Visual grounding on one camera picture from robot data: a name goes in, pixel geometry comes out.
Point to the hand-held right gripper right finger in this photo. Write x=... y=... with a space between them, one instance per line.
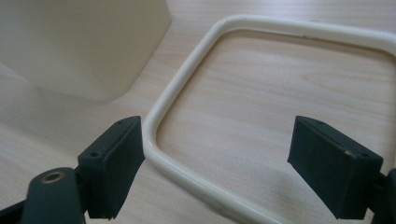
x=333 y=169

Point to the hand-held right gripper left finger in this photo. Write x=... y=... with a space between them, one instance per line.
x=112 y=165

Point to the cream plastic bin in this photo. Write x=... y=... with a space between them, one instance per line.
x=77 y=46

